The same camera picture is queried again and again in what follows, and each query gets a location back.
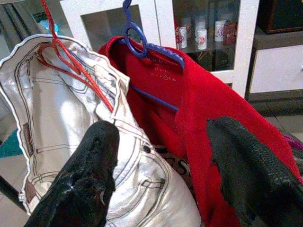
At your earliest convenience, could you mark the chrome and black clothes rack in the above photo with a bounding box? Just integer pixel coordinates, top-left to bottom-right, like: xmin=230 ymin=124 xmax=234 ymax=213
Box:
xmin=0 ymin=176 xmax=27 ymax=212

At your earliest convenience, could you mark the teal floor mat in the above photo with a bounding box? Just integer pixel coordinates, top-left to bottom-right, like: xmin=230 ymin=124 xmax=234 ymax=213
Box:
xmin=0 ymin=129 xmax=23 ymax=159

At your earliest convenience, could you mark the white glass-door cabinet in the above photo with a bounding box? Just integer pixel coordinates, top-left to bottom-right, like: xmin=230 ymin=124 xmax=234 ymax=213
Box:
xmin=59 ymin=0 xmax=260 ymax=99

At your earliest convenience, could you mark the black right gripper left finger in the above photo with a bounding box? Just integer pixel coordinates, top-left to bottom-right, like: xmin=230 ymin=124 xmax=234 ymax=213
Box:
xmin=23 ymin=120 xmax=120 ymax=227

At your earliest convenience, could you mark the grey curtain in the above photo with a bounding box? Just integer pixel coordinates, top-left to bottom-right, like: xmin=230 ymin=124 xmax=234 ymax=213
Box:
xmin=0 ymin=3 xmax=50 ymax=42

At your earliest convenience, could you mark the white mug red print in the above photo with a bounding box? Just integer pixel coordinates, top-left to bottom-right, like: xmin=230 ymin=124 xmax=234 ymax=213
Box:
xmin=196 ymin=28 xmax=208 ymax=50
xmin=214 ymin=20 xmax=225 ymax=43
xmin=176 ymin=26 xmax=188 ymax=49

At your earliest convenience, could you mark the black box with brown edge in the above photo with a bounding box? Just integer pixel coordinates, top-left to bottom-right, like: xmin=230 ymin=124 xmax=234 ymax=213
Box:
xmin=258 ymin=0 xmax=303 ymax=35

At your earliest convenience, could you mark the red printed t-shirt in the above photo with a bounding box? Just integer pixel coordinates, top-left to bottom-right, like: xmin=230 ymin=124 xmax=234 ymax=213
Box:
xmin=98 ymin=35 xmax=303 ymax=227

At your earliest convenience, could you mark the white denim jacket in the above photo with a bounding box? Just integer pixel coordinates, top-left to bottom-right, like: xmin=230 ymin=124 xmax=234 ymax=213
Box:
xmin=0 ymin=34 xmax=202 ymax=227

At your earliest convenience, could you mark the blue plastic hanger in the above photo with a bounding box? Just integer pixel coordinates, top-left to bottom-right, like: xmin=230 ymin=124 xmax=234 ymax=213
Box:
xmin=117 ymin=0 xmax=186 ymax=112

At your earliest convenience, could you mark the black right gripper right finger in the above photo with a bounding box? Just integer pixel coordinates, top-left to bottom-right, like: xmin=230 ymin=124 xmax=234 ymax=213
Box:
xmin=206 ymin=116 xmax=303 ymax=227

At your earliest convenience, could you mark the red printed box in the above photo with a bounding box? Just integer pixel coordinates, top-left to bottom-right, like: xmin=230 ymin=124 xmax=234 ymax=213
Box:
xmin=223 ymin=22 xmax=237 ymax=45

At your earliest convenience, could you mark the white drawer unit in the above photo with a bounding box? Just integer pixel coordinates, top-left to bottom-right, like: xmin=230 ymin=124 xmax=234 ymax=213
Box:
xmin=246 ymin=26 xmax=303 ymax=116

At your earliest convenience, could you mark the red plastic hanger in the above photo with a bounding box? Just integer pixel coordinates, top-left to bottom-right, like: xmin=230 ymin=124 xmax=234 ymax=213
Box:
xmin=37 ymin=0 xmax=115 ymax=112

